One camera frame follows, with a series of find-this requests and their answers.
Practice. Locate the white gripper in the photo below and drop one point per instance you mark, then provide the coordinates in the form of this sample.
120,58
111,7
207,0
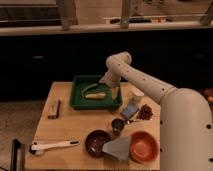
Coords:
112,80

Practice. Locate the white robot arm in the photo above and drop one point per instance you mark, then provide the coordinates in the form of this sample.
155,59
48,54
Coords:
186,131

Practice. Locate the green cucumber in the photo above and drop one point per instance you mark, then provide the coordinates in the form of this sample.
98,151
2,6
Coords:
91,86

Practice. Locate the white cup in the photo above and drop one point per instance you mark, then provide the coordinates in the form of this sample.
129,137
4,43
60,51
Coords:
137,95

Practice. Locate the metal measuring cup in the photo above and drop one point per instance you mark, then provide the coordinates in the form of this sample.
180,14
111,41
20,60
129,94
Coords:
119,124

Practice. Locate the green plastic tray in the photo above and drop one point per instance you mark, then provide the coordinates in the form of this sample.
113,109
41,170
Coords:
81,103

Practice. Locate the brown pine cone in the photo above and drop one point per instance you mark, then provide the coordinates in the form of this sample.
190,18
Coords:
145,112

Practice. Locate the dark purple bowl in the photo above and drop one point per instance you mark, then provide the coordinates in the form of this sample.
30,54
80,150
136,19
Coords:
95,141

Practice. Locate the grey folded cloth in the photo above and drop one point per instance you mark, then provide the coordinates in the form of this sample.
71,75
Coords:
118,148

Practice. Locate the orange bowl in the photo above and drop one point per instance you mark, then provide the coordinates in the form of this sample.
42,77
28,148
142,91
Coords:
143,147

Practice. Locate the black chair back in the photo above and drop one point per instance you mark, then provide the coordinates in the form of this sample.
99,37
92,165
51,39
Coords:
17,156

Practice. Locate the white handled brush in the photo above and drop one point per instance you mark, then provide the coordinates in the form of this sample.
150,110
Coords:
39,149

